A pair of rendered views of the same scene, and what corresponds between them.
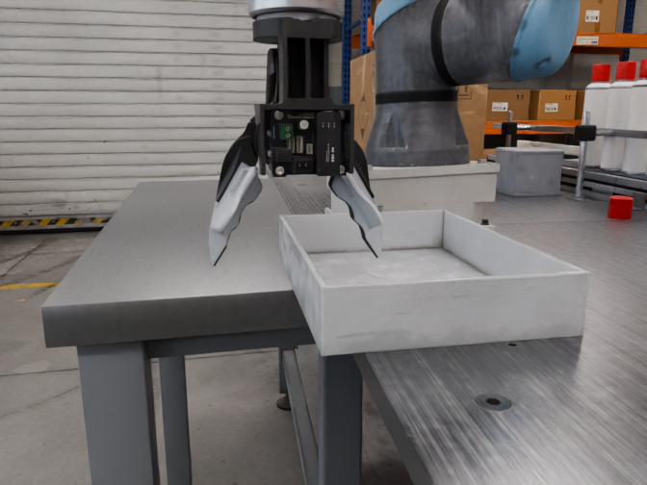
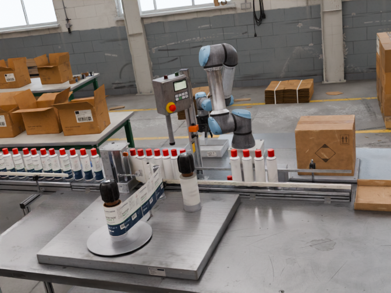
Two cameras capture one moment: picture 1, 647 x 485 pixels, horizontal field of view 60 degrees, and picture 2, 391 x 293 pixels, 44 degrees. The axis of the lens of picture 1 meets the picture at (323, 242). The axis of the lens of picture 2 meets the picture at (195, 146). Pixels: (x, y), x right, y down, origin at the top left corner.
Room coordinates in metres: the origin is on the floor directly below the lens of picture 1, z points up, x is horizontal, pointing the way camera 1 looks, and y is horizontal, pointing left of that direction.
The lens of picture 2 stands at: (2.07, -2.74, 2.03)
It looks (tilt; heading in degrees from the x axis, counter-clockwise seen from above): 20 degrees down; 122
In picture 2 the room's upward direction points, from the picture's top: 8 degrees counter-clockwise
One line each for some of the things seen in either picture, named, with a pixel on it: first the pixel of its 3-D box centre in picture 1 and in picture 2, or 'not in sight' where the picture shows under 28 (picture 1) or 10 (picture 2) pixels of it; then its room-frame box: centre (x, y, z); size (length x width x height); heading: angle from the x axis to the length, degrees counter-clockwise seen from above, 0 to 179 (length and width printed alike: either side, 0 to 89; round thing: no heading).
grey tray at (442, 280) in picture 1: (400, 263); (205, 147); (0.51, -0.07, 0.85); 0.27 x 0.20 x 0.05; 10
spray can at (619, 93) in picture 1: (620, 116); (259, 168); (1.11, -0.58, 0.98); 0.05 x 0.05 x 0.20
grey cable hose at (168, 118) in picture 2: not in sight; (169, 127); (0.57, -0.55, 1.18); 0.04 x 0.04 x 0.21
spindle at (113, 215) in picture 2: not in sight; (113, 209); (0.67, -1.25, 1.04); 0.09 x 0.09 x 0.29
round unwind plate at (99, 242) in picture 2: not in sight; (119, 237); (0.67, -1.25, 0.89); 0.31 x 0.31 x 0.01
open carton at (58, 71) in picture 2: not in sight; (53, 68); (-2.89, 1.98, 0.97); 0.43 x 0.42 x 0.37; 99
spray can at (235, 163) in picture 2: not in sight; (235, 167); (0.98, -0.59, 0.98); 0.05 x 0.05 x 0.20
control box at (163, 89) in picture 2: not in sight; (172, 93); (0.63, -0.56, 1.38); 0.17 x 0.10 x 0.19; 64
